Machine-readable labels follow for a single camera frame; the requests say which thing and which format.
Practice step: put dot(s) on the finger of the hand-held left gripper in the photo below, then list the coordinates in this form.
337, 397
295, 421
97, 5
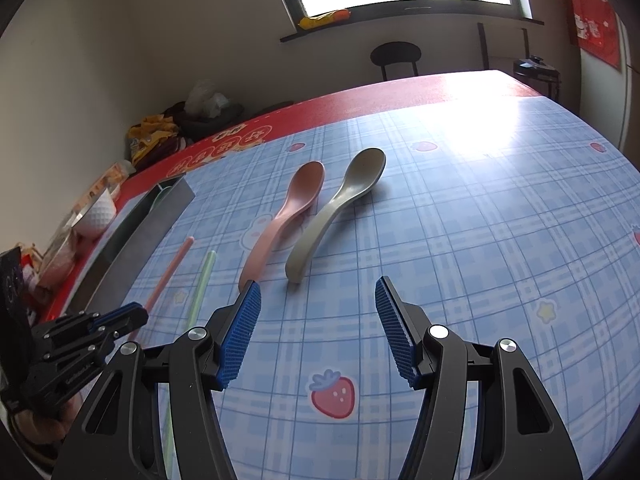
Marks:
125, 312
112, 341

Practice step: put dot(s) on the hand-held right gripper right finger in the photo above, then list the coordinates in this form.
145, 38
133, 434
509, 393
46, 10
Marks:
395, 330

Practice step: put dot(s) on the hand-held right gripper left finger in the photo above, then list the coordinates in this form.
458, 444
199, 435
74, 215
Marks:
242, 335

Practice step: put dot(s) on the pink chopstick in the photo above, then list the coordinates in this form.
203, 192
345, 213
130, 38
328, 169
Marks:
170, 272

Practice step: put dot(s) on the grey metal utensil box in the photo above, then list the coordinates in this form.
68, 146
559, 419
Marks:
140, 240

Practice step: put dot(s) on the green spoon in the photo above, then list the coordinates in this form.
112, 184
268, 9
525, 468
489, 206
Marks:
161, 197

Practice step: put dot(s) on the pink spoon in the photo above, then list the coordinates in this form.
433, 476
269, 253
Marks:
305, 185

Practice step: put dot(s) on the person's left hand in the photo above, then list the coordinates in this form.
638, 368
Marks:
45, 427

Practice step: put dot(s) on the green chopstick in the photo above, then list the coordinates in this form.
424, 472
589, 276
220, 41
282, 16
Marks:
202, 285

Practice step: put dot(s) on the red snack packet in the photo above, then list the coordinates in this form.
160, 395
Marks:
31, 272

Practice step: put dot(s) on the white dimpled bowl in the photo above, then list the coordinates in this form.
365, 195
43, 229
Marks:
97, 212

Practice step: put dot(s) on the blue plaid tablecloth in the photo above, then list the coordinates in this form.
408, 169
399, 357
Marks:
475, 260

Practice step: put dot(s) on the orange snack box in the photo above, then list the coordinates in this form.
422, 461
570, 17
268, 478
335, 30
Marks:
112, 175

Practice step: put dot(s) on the beige spoon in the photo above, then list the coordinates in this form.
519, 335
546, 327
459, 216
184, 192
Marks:
362, 172

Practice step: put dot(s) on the yellow snack bags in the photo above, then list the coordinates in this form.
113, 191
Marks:
150, 132

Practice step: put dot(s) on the dark low stool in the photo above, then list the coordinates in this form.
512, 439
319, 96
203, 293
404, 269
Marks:
220, 120

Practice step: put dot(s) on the clear plastic bag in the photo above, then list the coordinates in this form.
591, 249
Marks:
205, 97

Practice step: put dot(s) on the red printed tablecloth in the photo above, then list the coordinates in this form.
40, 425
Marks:
375, 95

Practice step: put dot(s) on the black chair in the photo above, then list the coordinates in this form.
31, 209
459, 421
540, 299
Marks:
395, 52

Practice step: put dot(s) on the black cooker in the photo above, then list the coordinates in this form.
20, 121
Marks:
537, 72

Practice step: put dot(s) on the black window sill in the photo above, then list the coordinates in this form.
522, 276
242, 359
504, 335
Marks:
400, 16

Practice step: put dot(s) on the yellow packet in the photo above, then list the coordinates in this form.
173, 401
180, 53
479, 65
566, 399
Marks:
317, 20

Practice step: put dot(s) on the orange packet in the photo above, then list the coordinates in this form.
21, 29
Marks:
342, 14

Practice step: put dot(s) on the black folding frame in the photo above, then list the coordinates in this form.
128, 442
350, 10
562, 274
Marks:
482, 45

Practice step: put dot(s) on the red wall hanging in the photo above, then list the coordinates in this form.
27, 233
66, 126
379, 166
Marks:
592, 15

